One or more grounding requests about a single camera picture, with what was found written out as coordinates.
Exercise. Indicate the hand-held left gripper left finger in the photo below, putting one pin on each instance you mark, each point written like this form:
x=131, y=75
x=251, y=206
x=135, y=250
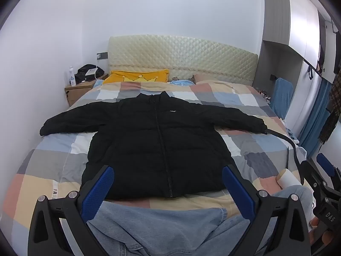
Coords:
x=98, y=189

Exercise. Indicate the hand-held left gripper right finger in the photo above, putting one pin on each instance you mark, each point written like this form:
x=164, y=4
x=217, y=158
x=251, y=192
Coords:
x=237, y=189

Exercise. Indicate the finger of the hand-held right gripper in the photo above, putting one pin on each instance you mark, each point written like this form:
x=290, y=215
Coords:
x=313, y=176
x=327, y=164

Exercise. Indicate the black puffer jacket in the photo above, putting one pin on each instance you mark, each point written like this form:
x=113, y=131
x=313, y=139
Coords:
x=159, y=144

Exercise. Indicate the person's right hand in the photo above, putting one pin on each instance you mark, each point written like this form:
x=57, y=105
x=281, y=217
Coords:
x=315, y=221

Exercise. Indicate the white paper roll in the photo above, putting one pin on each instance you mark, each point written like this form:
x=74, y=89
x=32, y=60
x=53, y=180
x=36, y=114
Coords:
x=286, y=178

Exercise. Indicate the dark patterned hanging scarf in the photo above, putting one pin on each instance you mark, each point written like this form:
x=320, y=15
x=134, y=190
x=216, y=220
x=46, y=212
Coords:
x=331, y=112

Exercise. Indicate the blue curtain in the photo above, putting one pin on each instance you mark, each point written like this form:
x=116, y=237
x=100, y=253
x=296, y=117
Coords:
x=315, y=112

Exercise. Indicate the light blue denim garment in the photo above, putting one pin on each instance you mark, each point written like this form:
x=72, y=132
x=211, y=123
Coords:
x=165, y=229

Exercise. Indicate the blue towel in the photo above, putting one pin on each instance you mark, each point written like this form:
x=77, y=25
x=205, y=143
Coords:
x=282, y=96

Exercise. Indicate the checked bed blanket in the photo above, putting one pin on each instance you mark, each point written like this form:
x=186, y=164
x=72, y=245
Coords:
x=253, y=101

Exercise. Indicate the fringed patterned cloth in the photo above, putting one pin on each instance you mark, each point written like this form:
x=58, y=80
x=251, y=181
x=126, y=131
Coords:
x=263, y=96

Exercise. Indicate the wooden nightstand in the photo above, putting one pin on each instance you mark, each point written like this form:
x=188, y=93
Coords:
x=77, y=92

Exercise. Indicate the white plastic bottle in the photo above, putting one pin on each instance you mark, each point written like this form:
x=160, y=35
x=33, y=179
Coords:
x=72, y=77

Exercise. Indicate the pink pillow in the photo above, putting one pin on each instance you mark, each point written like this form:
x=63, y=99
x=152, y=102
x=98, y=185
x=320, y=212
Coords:
x=201, y=78

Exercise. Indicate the black bag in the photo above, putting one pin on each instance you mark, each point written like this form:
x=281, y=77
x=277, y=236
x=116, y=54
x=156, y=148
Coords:
x=82, y=72

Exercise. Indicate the light blue pillow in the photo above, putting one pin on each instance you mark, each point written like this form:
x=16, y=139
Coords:
x=182, y=83

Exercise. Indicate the yellow pillow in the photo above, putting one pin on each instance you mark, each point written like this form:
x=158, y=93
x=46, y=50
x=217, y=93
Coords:
x=138, y=75

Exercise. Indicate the cream quilted headboard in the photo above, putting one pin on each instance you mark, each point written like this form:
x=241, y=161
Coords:
x=186, y=56

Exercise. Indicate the grey wardrobe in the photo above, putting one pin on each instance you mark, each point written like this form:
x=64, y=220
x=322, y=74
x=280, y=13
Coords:
x=277, y=13

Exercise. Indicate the dark wall switch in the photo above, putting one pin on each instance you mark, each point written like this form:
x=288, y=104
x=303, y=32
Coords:
x=273, y=77

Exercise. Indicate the grey wall socket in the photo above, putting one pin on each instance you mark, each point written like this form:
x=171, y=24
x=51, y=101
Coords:
x=102, y=55

